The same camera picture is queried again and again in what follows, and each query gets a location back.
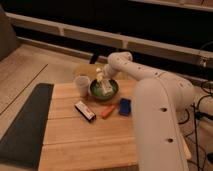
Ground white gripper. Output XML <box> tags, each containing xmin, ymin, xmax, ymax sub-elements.
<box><xmin>96</xmin><ymin>64</ymin><xmax>118</xmax><ymax>82</ymax></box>

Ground small white bottle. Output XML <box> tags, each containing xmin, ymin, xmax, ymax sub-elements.
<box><xmin>101</xmin><ymin>80</ymin><xmax>112</xmax><ymax>95</ymax></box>

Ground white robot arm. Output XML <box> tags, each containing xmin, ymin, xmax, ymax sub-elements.
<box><xmin>104</xmin><ymin>52</ymin><xmax>194</xmax><ymax>171</ymax></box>

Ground green ceramic bowl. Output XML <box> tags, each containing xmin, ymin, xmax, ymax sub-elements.
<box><xmin>89</xmin><ymin>79</ymin><xmax>119</xmax><ymax>100</ymax></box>

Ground white plastic cup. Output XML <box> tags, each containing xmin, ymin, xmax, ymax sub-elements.
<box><xmin>74</xmin><ymin>76</ymin><xmax>90</xmax><ymax>97</ymax></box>

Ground blue sponge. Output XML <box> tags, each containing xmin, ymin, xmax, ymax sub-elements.
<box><xmin>119</xmin><ymin>98</ymin><xmax>131</xmax><ymax>116</ymax></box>

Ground grey couch corner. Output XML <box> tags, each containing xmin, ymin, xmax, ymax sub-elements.
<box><xmin>0</xmin><ymin>5</ymin><xmax>20</xmax><ymax>61</ymax></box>

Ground black floor mat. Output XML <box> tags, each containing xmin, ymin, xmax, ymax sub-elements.
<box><xmin>0</xmin><ymin>83</ymin><xmax>53</xmax><ymax>169</ymax></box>

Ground white wall rail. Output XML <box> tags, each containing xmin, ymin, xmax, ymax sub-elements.
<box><xmin>6</xmin><ymin>12</ymin><xmax>213</xmax><ymax>68</ymax></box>

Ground black cables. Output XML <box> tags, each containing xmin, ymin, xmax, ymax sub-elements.
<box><xmin>178</xmin><ymin>79</ymin><xmax>213</xmax><ymax>171</ymax></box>

